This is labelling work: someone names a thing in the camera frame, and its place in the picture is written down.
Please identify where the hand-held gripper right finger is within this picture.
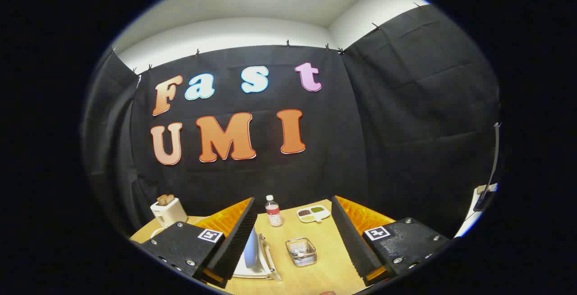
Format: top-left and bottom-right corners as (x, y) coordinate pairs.
(331, 195), (453, 287)

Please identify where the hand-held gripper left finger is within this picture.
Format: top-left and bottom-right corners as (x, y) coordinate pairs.
(131, 197), (259, 289)

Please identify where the blue plate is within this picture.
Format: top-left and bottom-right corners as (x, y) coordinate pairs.
(243, 226), (266, 274)

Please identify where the white wire dish rack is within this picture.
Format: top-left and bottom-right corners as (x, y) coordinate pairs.
(232, 227), (282, 282)

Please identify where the metal wire basket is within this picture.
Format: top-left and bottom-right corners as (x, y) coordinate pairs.
(285, 237), (317, 267)

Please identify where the white divided dish with beans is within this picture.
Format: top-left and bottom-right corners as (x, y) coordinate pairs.
(297, 205), (331, 223)

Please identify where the clear water bottle red label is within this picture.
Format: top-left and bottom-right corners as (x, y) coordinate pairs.
(265, 195), (283, 227)

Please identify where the white toaster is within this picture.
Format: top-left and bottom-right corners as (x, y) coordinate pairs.
(150, 197), (188, 228)

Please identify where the white flat panel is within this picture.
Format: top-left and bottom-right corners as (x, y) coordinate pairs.
(455, 183), (499, 238)

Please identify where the thin black stand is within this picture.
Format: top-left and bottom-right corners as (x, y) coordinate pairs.
(473, 123), (502, 212)

